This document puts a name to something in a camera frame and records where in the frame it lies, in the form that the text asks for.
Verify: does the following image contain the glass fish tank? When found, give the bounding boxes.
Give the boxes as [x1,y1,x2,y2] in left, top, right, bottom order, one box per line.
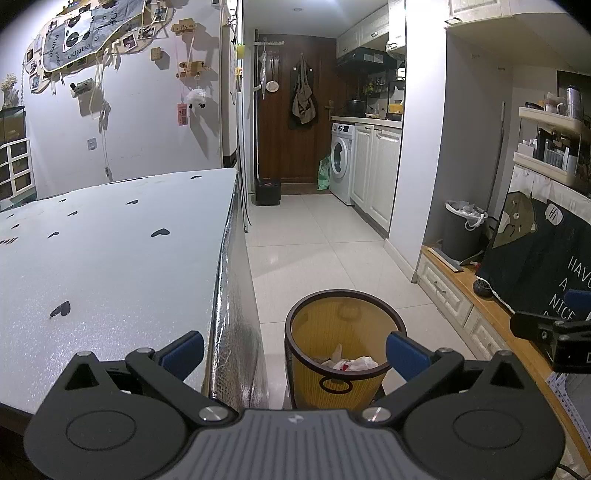
[0,106,27,144]

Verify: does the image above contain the brown wooden door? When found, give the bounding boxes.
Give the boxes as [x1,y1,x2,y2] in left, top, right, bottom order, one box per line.
[257,34,338,184]

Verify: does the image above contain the dried flower bunch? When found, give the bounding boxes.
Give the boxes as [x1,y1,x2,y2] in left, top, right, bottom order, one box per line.
[0,73,22,110]

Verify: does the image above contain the green plastic bag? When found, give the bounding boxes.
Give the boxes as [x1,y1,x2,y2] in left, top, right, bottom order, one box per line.
[316,155,332,192]

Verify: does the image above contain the black printed cloth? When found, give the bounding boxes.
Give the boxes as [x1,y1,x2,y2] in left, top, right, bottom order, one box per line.
[475,188,591,325]

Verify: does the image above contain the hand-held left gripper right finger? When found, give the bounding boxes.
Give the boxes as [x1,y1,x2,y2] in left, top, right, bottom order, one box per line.
[353,331,526,424]

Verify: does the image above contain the wall photo collage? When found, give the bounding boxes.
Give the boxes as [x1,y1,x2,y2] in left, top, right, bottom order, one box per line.
[24,0,175,96]

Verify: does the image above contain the small black box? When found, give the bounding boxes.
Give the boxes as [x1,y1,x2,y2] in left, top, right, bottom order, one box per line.
[253,177,282,206]

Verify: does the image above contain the steel thermos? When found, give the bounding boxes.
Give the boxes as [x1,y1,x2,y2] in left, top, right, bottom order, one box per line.
[565,85,582,120]

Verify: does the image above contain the yellow wastebasket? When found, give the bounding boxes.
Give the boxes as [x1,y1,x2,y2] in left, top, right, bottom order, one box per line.
[284,289,408,410]

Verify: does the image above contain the hanging cloth bag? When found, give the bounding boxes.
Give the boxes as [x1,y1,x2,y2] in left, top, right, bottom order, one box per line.
[289,54,318,126]

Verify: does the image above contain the wooden bench cabinet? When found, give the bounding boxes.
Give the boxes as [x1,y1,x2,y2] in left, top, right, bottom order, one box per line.
[414,244,591,469]

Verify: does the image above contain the white washing machine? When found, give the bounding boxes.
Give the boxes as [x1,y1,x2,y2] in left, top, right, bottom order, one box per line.
[330,122,356,206]

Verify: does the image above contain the white pink plastic wrapper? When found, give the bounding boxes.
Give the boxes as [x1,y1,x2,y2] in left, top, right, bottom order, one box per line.
[322,343,380,373]

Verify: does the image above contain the white standing pole rack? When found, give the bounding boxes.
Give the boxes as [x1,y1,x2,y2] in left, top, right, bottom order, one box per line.
[250,29,286,207]

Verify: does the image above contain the white drawer cabinet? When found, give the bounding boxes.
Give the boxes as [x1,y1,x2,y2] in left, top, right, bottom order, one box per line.
[0,138,33,200]

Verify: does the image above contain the white storage shelf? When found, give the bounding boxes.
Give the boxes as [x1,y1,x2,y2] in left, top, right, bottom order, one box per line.
[512,105,591,186]

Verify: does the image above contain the white wall cabinets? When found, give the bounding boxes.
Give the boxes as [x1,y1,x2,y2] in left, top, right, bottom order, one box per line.
[335,4,408,59]

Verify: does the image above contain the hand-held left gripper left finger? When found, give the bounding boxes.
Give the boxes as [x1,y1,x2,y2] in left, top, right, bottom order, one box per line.
[64,330,240,424]

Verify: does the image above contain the wooden wall toy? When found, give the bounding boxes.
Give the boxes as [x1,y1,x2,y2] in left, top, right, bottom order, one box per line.
[177,60,211,79]

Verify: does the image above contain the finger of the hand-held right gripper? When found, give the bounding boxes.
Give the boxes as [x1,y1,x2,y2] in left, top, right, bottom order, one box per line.
[565,289,591,322]
[510,311,562,345]

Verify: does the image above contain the white kitchen counter cabinets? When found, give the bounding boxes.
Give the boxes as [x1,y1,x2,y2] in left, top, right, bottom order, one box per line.
[350,124,403,232]

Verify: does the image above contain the white refrigerator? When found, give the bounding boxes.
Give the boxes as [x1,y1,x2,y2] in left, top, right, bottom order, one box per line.
[220,20,243,170]

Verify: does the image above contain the black range hood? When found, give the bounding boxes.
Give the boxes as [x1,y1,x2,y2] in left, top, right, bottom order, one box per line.
[337,48,399,71]

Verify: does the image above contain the grey trash bin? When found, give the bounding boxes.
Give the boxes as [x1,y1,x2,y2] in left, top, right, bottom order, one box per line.
[445,199,489,262]

